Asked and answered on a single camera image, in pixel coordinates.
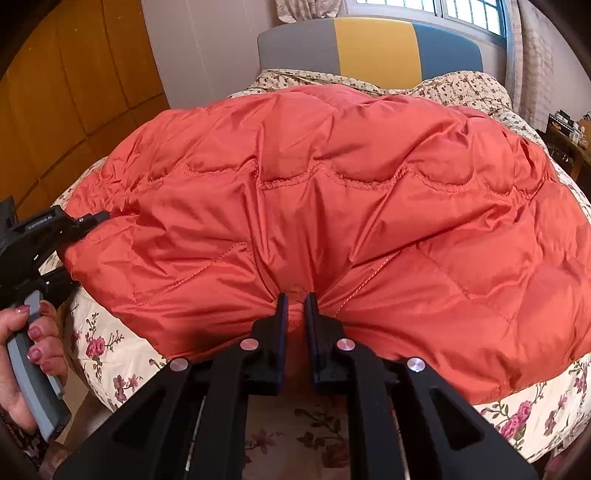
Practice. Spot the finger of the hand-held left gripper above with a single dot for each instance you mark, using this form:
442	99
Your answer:
62	285
92	219

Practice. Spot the dark box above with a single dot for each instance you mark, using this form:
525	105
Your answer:
562	121

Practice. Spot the window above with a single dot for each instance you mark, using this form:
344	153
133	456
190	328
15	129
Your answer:
461	14

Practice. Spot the floral bed quilt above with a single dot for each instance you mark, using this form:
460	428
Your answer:
521	410

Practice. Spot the person's dark patterned clothing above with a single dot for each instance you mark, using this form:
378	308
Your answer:
16	445

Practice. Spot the wooden desk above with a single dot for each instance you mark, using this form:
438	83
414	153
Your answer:
572	152

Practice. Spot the person's left hand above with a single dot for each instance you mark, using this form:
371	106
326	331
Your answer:
41	341

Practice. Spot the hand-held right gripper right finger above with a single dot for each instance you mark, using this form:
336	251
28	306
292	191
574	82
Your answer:
313	341

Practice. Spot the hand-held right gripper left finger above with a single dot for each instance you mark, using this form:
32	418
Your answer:
282	341

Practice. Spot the orange quilted jacket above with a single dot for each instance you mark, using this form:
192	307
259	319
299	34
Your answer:
351	221

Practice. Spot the wooden wardrobe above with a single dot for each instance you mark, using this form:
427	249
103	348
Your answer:
69	92

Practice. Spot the floral curtain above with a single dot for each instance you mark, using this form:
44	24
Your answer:
309	9
531	55

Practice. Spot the grey yellow blue headboard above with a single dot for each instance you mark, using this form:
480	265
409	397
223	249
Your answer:
376	50

